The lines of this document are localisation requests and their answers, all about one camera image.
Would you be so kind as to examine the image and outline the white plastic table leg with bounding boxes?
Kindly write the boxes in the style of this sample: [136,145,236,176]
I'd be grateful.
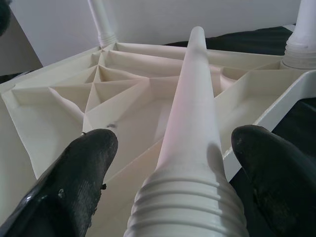
[123,26,249,237]
[281,0,316,70]
[87,0,118,49]

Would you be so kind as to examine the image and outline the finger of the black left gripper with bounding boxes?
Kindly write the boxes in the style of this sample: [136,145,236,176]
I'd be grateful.
[0,0,12,34]

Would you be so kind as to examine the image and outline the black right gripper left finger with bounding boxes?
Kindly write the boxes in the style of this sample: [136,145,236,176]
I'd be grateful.
[0,129,119,237]

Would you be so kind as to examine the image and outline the white plastic table top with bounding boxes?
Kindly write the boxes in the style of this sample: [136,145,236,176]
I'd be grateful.
[0,40,316,237]

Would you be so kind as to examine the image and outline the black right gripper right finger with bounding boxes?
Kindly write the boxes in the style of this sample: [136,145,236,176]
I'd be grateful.
[231,124,316,237]

